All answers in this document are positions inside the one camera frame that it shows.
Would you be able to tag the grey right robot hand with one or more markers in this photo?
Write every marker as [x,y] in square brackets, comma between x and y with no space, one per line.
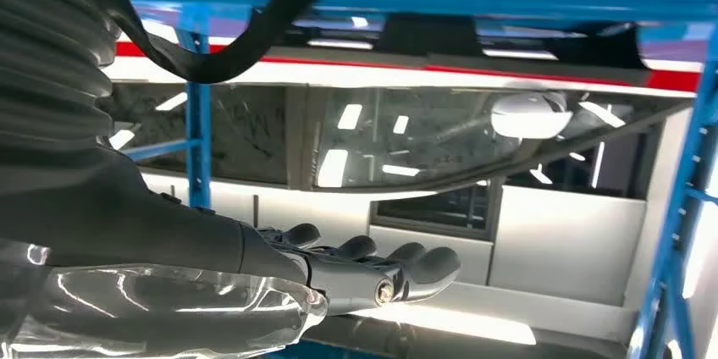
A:
[140,233]

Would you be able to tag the white car with red stripe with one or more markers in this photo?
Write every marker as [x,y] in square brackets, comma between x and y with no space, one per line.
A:
[561,244]

